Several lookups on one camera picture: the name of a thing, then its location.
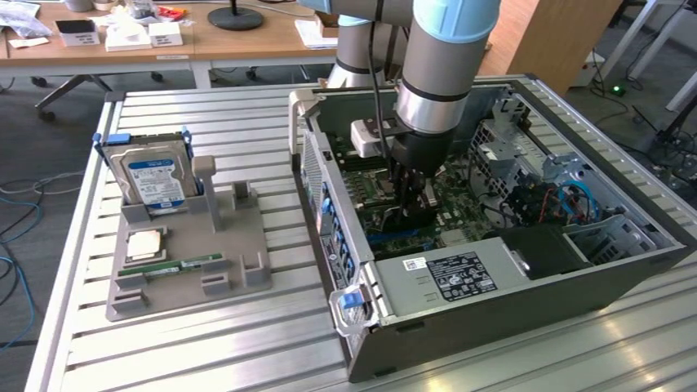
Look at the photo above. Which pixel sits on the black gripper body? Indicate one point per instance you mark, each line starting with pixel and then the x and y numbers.
pixel 421 151

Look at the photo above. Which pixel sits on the green GPU with black cooler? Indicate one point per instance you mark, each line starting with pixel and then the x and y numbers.
pixel 421 222

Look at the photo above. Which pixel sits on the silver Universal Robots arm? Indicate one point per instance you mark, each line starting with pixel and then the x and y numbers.
pixel 441 61

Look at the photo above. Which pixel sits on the CPU socket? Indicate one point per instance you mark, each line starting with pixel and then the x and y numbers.
pixel 379 183

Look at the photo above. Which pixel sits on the green motherboard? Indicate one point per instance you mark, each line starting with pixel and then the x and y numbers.
pixel 465 222

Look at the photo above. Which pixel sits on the small silver chipset heatsink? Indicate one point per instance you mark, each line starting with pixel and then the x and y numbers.
pixel 455 239

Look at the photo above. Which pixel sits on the blue expansion slot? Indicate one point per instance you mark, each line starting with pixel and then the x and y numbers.
pixel 379 237

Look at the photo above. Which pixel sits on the perforated metal drive cage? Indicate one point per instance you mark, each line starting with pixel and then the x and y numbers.
pixel 507 163

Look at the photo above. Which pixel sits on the silver power supply with label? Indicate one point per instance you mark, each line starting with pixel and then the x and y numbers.
pixel 403 281

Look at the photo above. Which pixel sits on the black plastic box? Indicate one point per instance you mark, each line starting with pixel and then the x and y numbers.
pixel 544 253

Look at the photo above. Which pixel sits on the blue case latch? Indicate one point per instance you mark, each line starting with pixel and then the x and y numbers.
pixel 348 301

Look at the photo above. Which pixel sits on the stack of white papers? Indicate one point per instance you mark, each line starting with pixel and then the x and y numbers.
pixel 316 36

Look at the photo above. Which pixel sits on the open dark PC case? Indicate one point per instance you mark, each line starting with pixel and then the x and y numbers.
pixel 489 326

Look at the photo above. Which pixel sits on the wooden cabinet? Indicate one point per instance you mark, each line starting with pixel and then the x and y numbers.
pixel 544 41

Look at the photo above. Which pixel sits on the silver disk bay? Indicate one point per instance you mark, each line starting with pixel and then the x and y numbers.
pixel 609 241

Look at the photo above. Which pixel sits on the white unit with red dot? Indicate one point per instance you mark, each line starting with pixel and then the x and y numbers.
pixel 592 71

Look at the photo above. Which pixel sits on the brown cardboard box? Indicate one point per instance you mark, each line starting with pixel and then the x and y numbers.
pixel 327 18

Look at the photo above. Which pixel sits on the wooden desk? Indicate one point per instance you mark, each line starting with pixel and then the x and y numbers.
pixel 82 55
pixel 272 45

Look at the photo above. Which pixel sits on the black power strip green light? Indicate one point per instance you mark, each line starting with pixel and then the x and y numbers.
pixel 617 92

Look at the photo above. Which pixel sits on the grey printed parts rack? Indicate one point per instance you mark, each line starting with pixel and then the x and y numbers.
pixel 186 241

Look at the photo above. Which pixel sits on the hard disk with blue caddy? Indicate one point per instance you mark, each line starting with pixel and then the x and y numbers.
pixel 155 181

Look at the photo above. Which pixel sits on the black equipment stand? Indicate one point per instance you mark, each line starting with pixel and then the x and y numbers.
pixel 669 134

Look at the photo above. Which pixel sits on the black round lamp base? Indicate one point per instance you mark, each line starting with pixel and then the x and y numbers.
pixel 234 20

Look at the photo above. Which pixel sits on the green RAM stick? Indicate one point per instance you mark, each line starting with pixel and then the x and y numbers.
pixel 163 267

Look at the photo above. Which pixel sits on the silver CPU chip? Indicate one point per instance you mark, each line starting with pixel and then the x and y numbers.
pixel 144 247

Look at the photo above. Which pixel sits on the white table leg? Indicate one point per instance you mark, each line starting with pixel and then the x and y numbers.
pixel 687 92

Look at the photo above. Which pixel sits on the plain white box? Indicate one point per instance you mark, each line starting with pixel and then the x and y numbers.
pixel 164 36

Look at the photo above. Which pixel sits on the red small item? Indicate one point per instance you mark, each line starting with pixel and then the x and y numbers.
pixel 171 14

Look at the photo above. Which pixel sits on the white box with round roll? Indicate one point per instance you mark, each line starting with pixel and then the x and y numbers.
pixel 128 41

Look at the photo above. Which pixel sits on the dark small item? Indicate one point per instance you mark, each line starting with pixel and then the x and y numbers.
pixel 142 10

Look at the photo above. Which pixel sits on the white crumpled tissue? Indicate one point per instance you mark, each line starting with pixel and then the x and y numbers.
pixel 118 18

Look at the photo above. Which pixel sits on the white bowl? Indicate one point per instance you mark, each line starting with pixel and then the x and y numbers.
pixel 103 5

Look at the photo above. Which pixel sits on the white box with black top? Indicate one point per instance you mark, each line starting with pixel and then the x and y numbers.
pixel 79 38

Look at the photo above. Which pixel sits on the grey cup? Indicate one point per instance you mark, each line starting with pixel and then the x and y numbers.
pixel 79 5

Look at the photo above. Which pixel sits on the small paper label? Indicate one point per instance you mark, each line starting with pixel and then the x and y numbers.
pixel 27 43

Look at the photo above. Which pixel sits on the clear plastic bag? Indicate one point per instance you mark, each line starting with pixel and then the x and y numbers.
pixel 22 20

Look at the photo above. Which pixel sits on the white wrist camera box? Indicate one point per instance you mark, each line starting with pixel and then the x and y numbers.
pixel 365 141

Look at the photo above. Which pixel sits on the white table frame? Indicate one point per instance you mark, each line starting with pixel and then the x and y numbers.
pixel 629 38

